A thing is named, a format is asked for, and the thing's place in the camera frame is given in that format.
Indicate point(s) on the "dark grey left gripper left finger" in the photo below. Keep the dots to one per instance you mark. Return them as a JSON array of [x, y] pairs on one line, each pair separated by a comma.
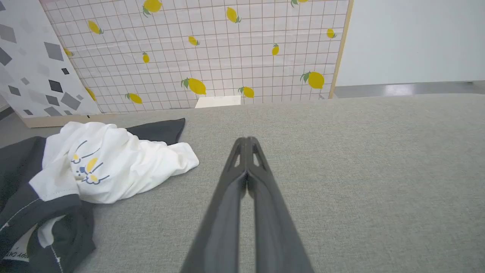
[[223, 212]]

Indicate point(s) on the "white panel with grey diamonds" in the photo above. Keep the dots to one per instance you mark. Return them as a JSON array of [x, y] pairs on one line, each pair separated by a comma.
[[34, 76]]

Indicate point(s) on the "white and black T-shirt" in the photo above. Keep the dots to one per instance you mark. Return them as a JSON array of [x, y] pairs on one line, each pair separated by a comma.
[[125, 167]]

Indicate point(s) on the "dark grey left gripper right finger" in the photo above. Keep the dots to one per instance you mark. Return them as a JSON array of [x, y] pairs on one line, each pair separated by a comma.
[[273, 220]]

